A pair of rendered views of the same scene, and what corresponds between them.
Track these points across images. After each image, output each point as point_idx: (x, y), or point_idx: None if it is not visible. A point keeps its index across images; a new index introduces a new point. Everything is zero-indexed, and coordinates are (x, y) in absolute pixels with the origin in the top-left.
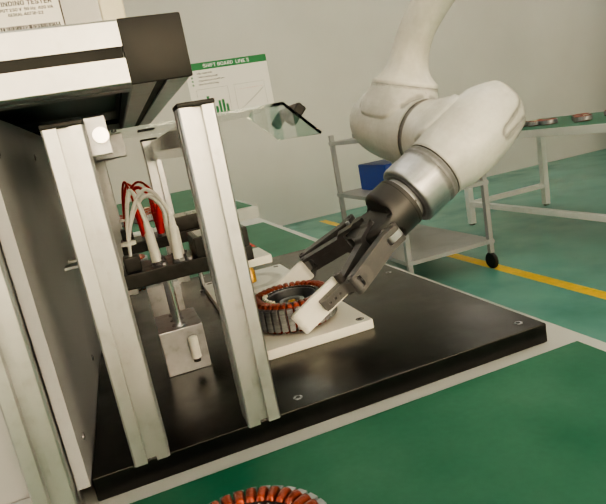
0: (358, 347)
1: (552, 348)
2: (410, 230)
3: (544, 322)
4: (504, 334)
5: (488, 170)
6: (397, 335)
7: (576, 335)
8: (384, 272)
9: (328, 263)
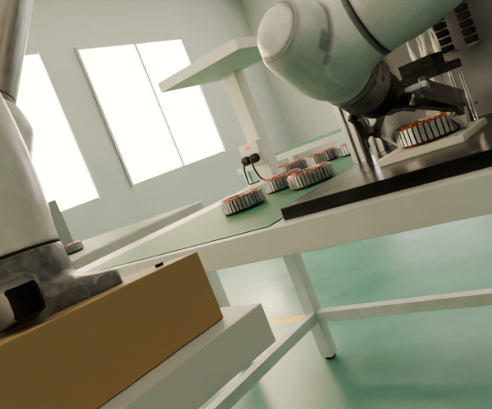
0: (369, 167)
1: (279, 221)
2: (364, 116)
3: (293, 222)
4: (297, 199)
5: (307, 96)
6: (356, 174)
7: (270, 228)
8: (480, 148)
9: (434, 110)
